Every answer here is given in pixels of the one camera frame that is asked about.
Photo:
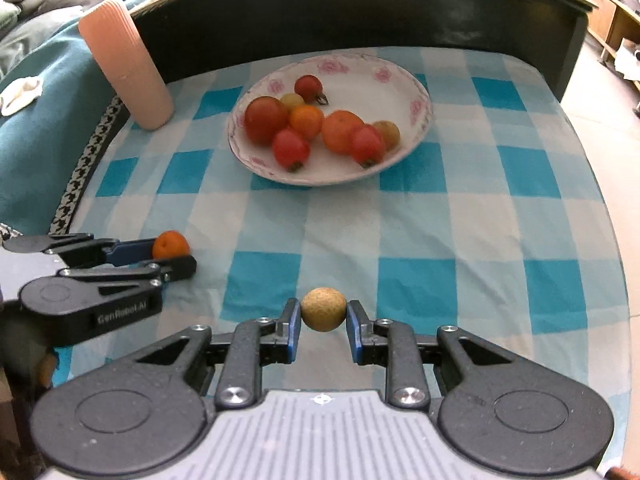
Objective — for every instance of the pink ribbed tumbler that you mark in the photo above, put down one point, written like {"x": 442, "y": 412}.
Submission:
{"x": 127, "y": 65}

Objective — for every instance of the green cushion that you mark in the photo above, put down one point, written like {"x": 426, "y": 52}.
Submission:
{"x": 30, "y": 35}

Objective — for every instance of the cherry tomato with long stem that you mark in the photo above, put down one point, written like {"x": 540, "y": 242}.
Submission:
{"x": 307, "y": 87}

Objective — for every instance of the blue white checked tablecloth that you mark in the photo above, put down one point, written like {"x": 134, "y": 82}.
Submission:
{"x": 450, "y": 235}

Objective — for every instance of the teal blanket with houndstooth trim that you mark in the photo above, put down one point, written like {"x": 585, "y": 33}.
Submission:
{"x": 45, "y": 160}

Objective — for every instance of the black curved table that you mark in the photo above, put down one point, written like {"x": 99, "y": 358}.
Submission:
{"x": 350, "y": 20}

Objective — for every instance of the large bumpy mandarin orange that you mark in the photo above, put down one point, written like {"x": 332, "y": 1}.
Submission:
{"x": 342, "y": 131}

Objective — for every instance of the white crumpled cloth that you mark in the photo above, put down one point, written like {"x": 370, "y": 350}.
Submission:
{"x": 20, "y": 95}

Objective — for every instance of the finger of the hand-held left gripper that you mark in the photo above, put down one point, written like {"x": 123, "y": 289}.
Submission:
{"x": 177, "y": 267}
{"x": 130, "y": 251}

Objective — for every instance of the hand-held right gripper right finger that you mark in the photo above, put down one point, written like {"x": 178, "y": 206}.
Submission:
{"x": 354, "y": 332}

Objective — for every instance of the small mandarin orange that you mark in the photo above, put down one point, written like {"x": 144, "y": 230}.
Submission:
{"x": 171, "y": 245}
{"x": 306, "y": 121}

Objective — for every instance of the large red tomato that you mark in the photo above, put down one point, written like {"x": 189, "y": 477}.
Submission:
{"x": 266, "y": 120}

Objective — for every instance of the red cherry tomato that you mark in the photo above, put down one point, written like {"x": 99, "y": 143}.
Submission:
{"x": 290, "y": 148}
{"x": 367, "y": 145}

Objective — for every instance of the white floral rim plate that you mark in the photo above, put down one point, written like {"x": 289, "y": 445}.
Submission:
{"x": 330, "y": 167}

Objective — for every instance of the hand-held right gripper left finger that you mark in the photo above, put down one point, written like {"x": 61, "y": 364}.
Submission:
{"x": 292, "y": 330}

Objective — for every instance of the wooden low cabinet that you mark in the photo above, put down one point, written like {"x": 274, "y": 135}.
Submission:
{"x": 615, "y": 20}

